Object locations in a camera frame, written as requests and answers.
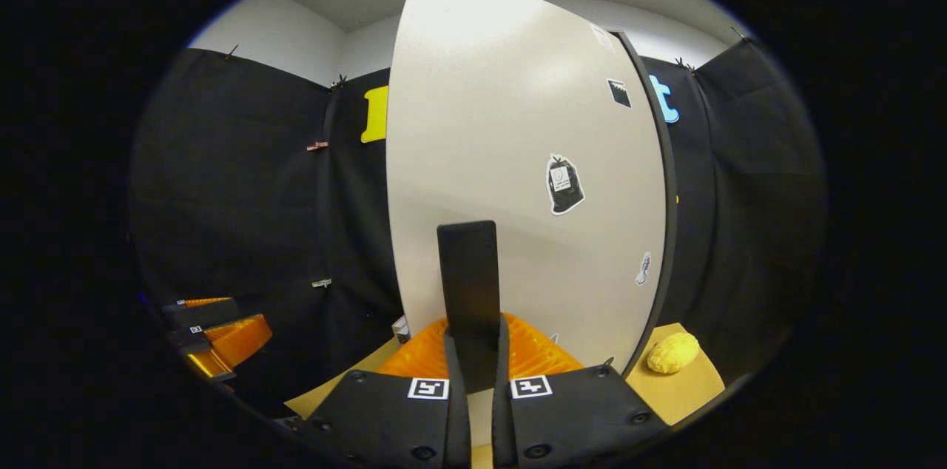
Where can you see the black backdrop cloth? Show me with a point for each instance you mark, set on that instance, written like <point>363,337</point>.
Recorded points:
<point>237,195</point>

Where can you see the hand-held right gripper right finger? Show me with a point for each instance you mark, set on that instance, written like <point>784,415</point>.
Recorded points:
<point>503,417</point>

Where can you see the beige cabinet door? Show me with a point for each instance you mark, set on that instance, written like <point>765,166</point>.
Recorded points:
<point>481,121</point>

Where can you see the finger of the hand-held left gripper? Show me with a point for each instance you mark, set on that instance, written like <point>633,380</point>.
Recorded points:
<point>237,339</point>
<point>200,312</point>

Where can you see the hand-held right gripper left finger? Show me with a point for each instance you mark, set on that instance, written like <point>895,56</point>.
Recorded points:
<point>457,410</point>

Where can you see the yellow bumpy object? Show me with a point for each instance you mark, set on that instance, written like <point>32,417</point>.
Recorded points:
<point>673,353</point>

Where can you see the black clip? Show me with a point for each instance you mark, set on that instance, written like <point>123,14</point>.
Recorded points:
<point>684,66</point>
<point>739,33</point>
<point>339,81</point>
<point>231,52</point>

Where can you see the blue grey spine book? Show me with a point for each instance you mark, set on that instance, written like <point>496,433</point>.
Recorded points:
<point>402,328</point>

